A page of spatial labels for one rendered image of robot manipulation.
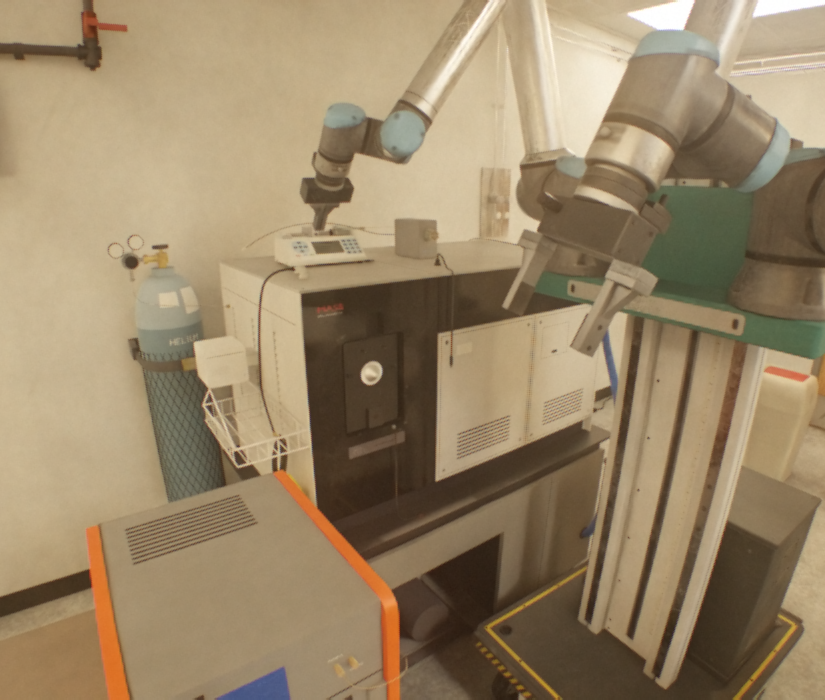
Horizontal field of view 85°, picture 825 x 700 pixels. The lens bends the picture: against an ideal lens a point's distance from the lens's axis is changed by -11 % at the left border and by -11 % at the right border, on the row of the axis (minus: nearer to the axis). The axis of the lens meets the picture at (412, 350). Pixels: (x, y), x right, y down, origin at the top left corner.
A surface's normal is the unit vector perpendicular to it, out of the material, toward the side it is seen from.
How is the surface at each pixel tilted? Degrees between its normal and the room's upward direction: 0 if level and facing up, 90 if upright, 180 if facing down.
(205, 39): 90
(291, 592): 0
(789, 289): 70
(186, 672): 0
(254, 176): 90
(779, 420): 93
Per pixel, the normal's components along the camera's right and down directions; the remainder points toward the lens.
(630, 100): -0.72, -0.17
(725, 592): -0.84, 0.16
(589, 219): -0.82, -0.26
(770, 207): -0.99, 0.05
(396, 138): 0.16, 0.37
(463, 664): 0.00, -0.95
